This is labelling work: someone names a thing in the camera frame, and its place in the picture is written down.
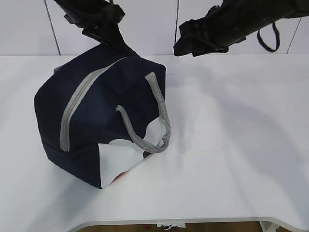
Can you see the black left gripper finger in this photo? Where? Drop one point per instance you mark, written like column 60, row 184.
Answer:
column 112, row 36

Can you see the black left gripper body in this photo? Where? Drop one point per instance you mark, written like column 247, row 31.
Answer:
column 91, row 15

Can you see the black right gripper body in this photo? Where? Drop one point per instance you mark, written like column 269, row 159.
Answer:
column 214, row 33

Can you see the navy blue lunch bag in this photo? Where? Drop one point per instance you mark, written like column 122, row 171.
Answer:
column 103, row 113

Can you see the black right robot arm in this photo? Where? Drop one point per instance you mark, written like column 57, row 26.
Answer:
column 253, row 15

